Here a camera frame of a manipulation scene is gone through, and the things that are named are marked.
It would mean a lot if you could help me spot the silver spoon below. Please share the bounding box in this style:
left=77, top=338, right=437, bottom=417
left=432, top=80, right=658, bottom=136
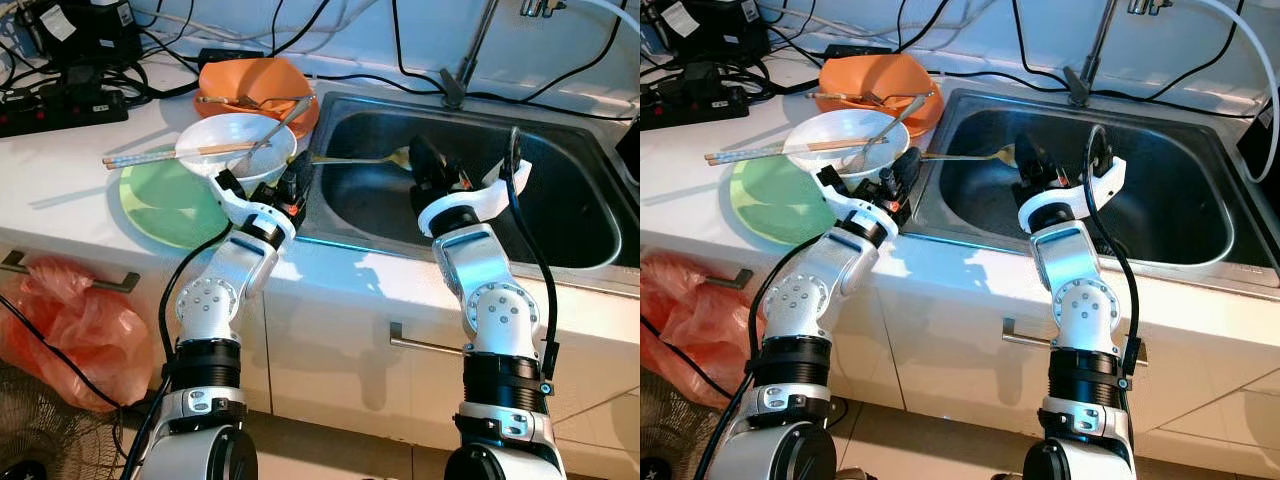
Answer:
left=240, top=95, right=316, bottom=173
left=860, top=92, right=936, bottom=166

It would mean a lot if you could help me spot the golden fork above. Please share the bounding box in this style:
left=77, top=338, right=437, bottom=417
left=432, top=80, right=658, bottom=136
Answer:
left=922, top=143, right=1019, bottom=166
left=310, top=147, right=413, bottom=169

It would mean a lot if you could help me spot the white ceramic bowl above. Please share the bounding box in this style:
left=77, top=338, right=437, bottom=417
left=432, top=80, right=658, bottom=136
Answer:
left=782, top=108, right=911, bottom=186
left=175, top=113, right=298, bottom=191

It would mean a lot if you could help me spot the light green plate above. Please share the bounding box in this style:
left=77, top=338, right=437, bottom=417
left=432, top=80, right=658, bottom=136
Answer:
left=119, top=155, right=236, bottom=251
left=730, top=152, right=841, bottom=247

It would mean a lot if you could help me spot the wooden chopstick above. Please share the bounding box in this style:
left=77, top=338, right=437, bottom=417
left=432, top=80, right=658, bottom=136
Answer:
left=103, top=142, right=259, bottom=162
left=106, top=147, right=263, bottom=169
left=708, top=142, right=871, bottom=164
left=705, top=137, right=867, bottom=158

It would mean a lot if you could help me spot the white kitchen cabinet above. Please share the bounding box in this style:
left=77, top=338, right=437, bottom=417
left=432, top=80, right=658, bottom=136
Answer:
left=640, top=235, right=1280, bottom=471
left=0, top=230, right=641, bottom=451

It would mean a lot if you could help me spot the stainless steel sink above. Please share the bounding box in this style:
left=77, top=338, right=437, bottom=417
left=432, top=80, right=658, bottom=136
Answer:
left=905, top=88, right=1280, bottom=291
left=298, top=92, right=641, bottom=271

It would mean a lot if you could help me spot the metal faucet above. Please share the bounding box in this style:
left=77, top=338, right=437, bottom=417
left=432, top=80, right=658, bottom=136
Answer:
left=1065, top=0, right=1176, bottom=106
left=440, top=0, right=566, bottom=109

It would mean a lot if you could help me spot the orange bowl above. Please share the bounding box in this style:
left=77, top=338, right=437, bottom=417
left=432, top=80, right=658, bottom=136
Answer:
left=818, top=53, right=941, bottom=121
left=197, top=57, right=316, bottom=126

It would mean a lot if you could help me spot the black appliance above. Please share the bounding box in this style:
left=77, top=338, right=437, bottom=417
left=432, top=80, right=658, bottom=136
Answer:
left=1238, top=100, right=1280, bottom=191
left=616, top=122, right=641, bottom=191

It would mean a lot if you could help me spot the black power strip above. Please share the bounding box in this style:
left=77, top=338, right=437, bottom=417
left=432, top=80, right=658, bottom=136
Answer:
left=0, top=88, right=129, bottom=139
left=640, top=80, right=746, bottom=131

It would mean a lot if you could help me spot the black power adapter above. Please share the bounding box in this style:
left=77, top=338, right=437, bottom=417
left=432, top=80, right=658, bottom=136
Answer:
left=25, top=0, right=144, bottom=69
left=650, top=0, right=771, bottom=61

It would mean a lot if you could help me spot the orange plastic bag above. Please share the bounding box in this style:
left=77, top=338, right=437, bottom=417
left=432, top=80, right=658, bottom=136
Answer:
left=0, top=255, right=151, bottom=413
left=640, top=250, right=756, bottom=401

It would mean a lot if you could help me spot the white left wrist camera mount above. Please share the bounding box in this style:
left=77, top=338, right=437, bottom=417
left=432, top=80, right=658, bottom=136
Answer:
left=815, top=168, right=906, bottom=236
left=207, top=170, right=301, bottom=236

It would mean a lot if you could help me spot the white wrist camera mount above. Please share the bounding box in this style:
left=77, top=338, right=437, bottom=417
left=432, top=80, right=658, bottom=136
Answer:
left=415, top=155, right=533, bottom=226
left=207, top=170, right=301, bottom=236
left=1018, top=155, right=1129, bottom=226
left=815, top=168, right=906, bottom=236

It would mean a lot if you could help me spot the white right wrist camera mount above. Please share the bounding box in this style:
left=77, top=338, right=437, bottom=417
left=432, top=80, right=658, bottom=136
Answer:
left=1018, top=155, right=1129, bottom=226
left=415, top=155, right=533, bottom=226

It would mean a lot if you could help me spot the metal utensil with golden handle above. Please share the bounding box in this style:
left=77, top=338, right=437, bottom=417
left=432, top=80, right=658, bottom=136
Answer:
left=808, top=92, right=921, bottom=106
left=195, top=95, right=301, bottom=111

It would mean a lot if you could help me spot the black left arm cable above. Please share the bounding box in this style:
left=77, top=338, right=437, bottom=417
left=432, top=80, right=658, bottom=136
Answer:
left=120, top=225, right=236, bottom=480
left=695, top=232, right=836, bottom=480

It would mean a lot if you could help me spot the metal handle holding bag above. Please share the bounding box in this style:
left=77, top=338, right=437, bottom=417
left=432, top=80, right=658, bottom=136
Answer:
left=0, top=250, right=141, bottom=294

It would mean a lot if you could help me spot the white hose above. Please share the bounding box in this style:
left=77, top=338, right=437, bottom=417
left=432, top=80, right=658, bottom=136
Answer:
left=565, top=0, right=641, bottom=41
left=1180, top=0, right=1280, bottom=186

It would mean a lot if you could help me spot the thin black floor cable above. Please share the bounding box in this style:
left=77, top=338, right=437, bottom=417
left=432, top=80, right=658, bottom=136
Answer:
left=0, top=295, right=121, bottom=411
left=640, top=315, right=746, bottom=401

